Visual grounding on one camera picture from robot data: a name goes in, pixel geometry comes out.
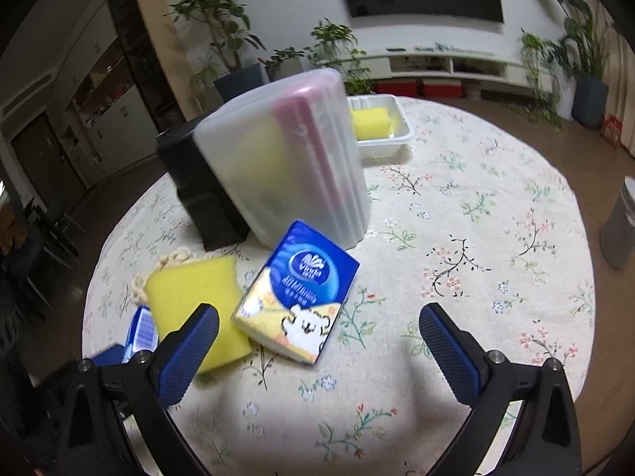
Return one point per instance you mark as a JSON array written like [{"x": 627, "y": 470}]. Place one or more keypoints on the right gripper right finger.
[{"x": 545, "y": 438}]

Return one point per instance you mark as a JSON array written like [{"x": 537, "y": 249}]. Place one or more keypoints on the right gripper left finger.
[{"x": 93, "y": 439}]

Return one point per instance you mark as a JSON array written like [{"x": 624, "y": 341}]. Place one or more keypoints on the small blue tissue pack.
[{"x": 141, "y": 335}]

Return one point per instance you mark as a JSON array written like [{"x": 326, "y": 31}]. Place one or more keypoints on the cream chenille scrubber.
[{"x": 181, "y": 255}]

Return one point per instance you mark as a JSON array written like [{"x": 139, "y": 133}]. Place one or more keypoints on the blue Vinda tissue pack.
[{"x": 294, "y": 300}]

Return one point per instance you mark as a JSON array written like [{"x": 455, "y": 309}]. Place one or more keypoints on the yellow wavy sponge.
[{"x": 372, "y": 124}]

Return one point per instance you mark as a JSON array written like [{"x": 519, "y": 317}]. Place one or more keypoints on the floral white tablecloth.
[{"x": 465, "y": 215}]

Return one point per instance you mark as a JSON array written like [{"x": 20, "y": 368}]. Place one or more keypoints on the black cylindrical container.
[{"x": 217, "y": 220}]

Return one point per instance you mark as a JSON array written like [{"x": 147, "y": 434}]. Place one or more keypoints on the grey cylindrical trash bin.
[{"x": 617, "y": 235}]

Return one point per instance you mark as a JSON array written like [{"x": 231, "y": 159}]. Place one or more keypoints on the translucent plastic storage box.
[{"x": 286, "y": 151}]

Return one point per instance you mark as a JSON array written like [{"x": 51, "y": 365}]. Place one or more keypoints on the white plastic tray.
[{"x": 403, "y": 132}]

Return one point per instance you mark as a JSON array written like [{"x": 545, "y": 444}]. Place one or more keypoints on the red box on floor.
[{"x": 611, "y": 130}]

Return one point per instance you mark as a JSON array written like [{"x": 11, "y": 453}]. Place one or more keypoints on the small hanging green plant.
[{"x": 539, "y": 60}]

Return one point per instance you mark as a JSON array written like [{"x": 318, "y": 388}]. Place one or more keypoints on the red storage box right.
[{"x": 442, "y": 88}]

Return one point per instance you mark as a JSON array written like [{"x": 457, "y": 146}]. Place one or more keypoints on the red storage box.
[
  {"x": 442, "y": 88},
  {"x": 399, "y": 88}
]

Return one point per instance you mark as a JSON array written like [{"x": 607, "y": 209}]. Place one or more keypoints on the red storage box left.
[{"x": 399, "y": 88}]

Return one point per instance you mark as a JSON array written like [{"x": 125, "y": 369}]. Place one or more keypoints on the white TV console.
[{"x": 431, "y": 63}]

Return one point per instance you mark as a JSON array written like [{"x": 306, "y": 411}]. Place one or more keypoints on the large plant in dark pot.
[{"x": 582, "y": 58}]

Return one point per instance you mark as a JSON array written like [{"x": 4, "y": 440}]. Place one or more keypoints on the plant in ribbed grey pot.
[{"x": 285, "y": 63}]

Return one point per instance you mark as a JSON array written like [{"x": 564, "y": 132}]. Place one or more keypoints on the beige curtain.
[{"x": 620, "y": 78}]

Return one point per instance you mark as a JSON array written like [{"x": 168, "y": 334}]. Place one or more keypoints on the leafy trailing plant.
[{"x": 335, "y": 46}]

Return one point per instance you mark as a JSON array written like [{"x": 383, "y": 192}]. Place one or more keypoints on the tall plant in blue pot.
[{"x": 230, "y": 32}]

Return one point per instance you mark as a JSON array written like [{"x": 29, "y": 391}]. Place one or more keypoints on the white cabinet wall unit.
[{"x": 97, "y": 109}]

